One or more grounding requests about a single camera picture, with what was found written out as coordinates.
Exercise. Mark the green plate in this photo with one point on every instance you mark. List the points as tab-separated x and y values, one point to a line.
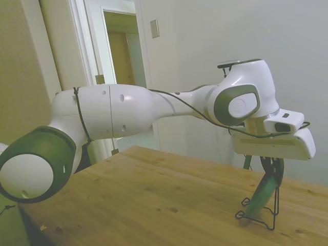
261	197

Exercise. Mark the brown wooden door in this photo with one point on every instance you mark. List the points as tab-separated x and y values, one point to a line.
120	64

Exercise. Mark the white open door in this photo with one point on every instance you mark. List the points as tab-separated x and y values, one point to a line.
100	46

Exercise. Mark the beige wall switch plate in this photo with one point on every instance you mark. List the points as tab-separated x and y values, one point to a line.
154	28

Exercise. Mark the grey camera on stand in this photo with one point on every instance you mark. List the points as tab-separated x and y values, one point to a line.
226	63

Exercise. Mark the black camera stand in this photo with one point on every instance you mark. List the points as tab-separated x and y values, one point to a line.
247	162

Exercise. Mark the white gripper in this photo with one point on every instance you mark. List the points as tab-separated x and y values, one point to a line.
271	147

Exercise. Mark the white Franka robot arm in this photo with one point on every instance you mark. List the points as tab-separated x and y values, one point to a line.
128	110

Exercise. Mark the brass door hinge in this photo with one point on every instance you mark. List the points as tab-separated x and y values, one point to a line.
99	79

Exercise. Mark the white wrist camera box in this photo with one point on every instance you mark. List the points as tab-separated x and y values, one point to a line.
284	123

